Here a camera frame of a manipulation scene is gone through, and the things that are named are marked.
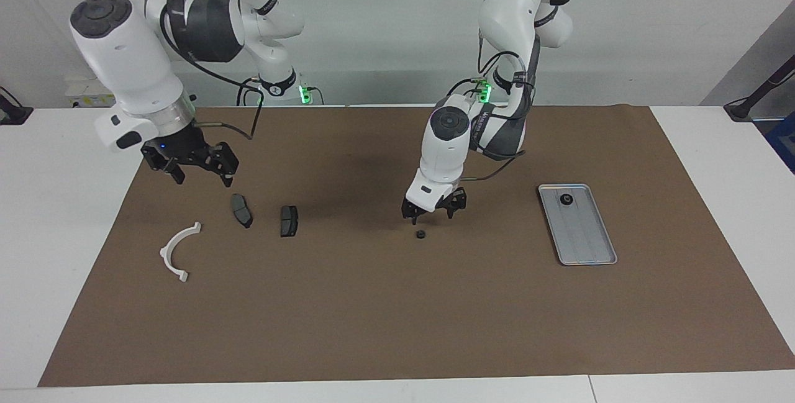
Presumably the silver metal tray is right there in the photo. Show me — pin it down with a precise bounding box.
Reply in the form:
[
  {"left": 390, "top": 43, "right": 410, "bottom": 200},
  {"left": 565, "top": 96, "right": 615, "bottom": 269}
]
[{"left": 538, "top": 183, "right": 618, "bottom": 266}]

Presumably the long dark grey brake pad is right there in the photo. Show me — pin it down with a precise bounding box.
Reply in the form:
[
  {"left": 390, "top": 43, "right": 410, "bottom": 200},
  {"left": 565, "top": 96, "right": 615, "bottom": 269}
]
[{"left": 230, "top": 194, "right": 253, "bottom": 229}]

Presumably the short dark grey brake pad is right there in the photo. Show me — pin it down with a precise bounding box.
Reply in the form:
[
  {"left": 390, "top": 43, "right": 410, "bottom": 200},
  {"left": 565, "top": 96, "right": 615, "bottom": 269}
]
[{"left": 279, "top": 205, "right": 299, "bottom": 238}]

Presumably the brown table mat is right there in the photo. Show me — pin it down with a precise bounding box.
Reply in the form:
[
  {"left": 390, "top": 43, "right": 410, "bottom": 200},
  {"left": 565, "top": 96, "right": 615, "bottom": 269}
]
[{"left": 37, "top": 105, "right": 795, "bottom": 387}]

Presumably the white box with yellow label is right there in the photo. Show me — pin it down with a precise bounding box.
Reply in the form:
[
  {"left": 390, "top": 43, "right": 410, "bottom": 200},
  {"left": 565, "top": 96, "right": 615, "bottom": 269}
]
[{"left": 65, "top": 76, "right": 117, "bottom": 109}]

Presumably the black clamp stand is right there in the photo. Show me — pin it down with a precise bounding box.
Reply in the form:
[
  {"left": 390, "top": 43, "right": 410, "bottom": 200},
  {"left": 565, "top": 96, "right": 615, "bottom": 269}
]
[{"left": 0, "top": 85, "right": 34, "bottom": 126}]

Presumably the black tripod stand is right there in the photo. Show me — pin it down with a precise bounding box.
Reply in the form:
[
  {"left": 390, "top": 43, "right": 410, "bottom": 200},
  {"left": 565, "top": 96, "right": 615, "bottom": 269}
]
[{"left": 723, "top": 54, "right": 795, "bottom": 122}]

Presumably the blue crate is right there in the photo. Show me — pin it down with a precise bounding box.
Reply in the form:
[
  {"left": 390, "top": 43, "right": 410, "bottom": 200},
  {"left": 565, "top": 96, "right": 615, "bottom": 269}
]
[{"left": 766, "top": 111, "right": 795, "bottom": 174}]

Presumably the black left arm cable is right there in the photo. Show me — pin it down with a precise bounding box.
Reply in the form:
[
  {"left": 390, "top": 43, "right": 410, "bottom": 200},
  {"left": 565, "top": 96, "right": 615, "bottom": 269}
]
[{"left": 446, "top": 30, "right": 536, "bottom": 181}]

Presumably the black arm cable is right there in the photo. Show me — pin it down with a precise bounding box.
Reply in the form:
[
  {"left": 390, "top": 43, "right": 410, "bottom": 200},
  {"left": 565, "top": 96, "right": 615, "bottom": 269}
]
[
  {"left": 446, "top": 30, "right": 536, "bottom": 181},
  {"left": 159, "top": 0, "right": 266, "bottom": 142}
]

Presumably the white curved plastic bracket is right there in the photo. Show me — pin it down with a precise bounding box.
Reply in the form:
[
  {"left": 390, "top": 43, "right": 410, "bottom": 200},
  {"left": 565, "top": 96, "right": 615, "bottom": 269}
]
[{"left": 160, "top": 222, "right": 202, "bottom": 283}]

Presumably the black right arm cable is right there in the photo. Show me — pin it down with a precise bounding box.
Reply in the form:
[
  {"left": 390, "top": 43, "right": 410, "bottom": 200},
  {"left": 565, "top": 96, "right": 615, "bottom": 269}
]
[{"left": 159, "top": 0, "right": 266, "bottom": 142}]

